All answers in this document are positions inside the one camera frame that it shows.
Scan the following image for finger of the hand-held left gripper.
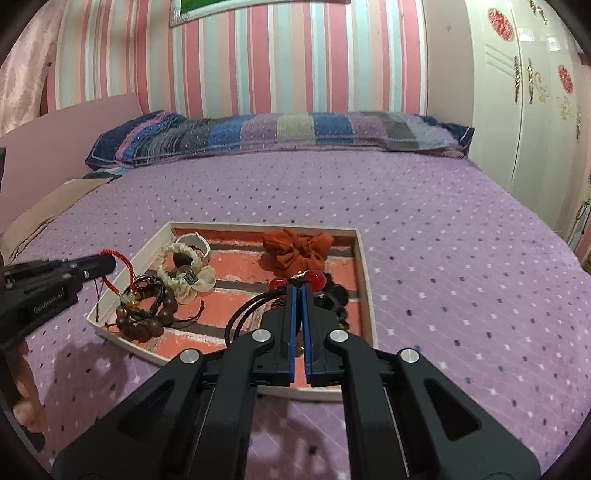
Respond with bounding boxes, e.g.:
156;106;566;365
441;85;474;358
9;272;88;296
7;254;117;280

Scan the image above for patchwork pillow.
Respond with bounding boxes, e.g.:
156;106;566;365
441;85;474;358
84;110;475;168

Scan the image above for red string bracelet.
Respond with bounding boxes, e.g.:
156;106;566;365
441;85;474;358
95;249;141;309

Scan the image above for red bead hair tie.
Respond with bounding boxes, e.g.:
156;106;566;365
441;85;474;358
225;270;325;347

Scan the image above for brick pattern tray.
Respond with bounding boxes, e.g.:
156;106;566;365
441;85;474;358
85;222;380;402

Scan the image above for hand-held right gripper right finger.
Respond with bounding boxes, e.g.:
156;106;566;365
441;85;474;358
299;282;541;480

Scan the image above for beige cloth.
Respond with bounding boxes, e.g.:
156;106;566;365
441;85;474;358
0;178;112;266

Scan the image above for cream scrunchie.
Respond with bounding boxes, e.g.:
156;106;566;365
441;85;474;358
156;242;217;304

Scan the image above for black hair claw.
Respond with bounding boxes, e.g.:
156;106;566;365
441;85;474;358
314;281;352;330

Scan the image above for orange scrunchie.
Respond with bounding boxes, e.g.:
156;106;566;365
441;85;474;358
259;228;334;280

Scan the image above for dark striped cloth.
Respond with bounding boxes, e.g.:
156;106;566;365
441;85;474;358
83;166;127;180

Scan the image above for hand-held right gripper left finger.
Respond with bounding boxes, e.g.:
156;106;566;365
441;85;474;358
52;282;300;480

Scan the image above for silver framed picture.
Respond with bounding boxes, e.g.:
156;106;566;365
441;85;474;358
168;0;352;28

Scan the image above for white wristwatch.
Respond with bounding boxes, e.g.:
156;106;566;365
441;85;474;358
175;233;212;264

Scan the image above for pink curtain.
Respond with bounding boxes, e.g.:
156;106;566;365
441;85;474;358
0;4;65;137

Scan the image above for person's left hand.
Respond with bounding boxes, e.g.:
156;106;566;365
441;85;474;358
13;339;48;435

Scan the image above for pink headboard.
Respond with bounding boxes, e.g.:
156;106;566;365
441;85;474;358
0;92;144;236

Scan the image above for white wardrobe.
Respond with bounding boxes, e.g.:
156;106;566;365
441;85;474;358
464;0;591;241

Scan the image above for wooden bead bracelet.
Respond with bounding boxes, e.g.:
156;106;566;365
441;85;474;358
115;274;205;342

